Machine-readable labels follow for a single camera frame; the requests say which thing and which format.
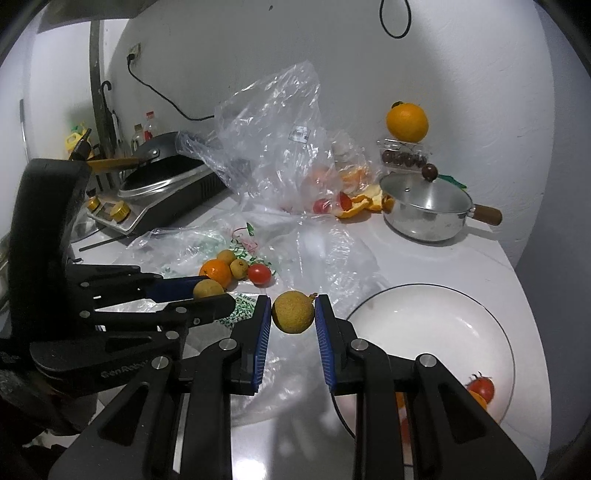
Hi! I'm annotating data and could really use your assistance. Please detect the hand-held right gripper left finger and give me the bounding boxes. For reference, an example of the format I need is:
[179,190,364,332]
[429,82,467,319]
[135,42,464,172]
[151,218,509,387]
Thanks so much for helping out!
[48,295,273,480]

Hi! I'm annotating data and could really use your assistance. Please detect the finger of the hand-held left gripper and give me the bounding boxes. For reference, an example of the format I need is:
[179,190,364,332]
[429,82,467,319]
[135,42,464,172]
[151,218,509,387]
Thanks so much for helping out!
[65,264,211,309]
[78,294,237,332]

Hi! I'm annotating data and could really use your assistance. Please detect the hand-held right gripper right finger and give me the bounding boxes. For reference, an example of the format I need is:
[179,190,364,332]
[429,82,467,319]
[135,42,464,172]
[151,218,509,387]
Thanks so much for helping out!
[315,294,536,480]

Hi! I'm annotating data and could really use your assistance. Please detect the green-printed plastic bag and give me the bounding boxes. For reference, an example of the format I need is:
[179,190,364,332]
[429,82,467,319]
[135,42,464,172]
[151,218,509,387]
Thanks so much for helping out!
[127,208,389,425]

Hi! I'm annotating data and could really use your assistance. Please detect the white plate with dark rim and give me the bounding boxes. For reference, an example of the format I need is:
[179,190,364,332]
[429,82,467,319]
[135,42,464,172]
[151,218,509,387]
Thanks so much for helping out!
[345,282,515,453]

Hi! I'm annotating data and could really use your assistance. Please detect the yellow dish soap bottle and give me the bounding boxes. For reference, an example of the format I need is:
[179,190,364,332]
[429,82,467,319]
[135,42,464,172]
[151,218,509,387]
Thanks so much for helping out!
[65,122,90,160]

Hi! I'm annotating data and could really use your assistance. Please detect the silver electric cooker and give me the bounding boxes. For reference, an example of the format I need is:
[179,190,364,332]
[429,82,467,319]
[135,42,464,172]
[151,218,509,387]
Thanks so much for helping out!
[85,154,227,234]

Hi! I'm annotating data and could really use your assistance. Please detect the black umbrella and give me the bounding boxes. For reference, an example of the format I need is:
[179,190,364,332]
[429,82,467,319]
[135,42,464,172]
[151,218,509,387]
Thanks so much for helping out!
[100,80,123,158]

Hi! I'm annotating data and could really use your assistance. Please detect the dark frying pan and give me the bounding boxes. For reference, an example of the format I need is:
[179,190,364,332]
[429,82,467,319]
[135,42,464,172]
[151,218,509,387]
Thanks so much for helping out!
[85,131,185,174]

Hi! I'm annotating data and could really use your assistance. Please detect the orange peel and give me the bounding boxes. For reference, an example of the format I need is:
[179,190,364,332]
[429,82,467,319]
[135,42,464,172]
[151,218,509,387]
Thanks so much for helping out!
[335,182,395,219]

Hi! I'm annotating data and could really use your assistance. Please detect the clear crumpled plastic bag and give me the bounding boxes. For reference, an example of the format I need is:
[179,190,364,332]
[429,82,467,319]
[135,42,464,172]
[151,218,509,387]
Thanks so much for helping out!
[178,60,384,222]

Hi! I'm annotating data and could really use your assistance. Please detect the clear box of dark fruit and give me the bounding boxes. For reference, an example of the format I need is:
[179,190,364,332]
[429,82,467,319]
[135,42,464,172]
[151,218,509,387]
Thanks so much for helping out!
[376,140,432,168]

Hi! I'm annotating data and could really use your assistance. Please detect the grey range hood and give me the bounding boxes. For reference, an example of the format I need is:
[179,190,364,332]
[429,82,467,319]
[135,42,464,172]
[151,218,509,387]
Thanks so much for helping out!
[28,0,158,33]

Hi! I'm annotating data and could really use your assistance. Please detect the large orange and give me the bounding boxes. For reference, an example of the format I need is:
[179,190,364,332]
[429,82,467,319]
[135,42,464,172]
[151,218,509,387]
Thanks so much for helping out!
[386,102,429,143]

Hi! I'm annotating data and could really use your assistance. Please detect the grey wall pipe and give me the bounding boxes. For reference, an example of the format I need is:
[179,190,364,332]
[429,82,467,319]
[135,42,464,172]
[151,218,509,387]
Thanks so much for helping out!
[89,21,106,134]

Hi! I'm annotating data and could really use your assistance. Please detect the steel pot with wooden handle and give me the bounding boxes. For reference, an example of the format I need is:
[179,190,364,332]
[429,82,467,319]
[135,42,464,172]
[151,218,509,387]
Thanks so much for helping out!
[379,164,503,243]

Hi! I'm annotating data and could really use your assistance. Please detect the black cooker power cable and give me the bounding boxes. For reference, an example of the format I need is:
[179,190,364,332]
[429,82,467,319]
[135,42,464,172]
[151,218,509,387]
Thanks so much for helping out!
[126,55,220,121]

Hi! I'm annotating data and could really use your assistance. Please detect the black hood power cable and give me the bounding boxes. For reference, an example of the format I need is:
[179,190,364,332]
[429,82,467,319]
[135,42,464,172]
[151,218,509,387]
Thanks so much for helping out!
[379,0,411,39]

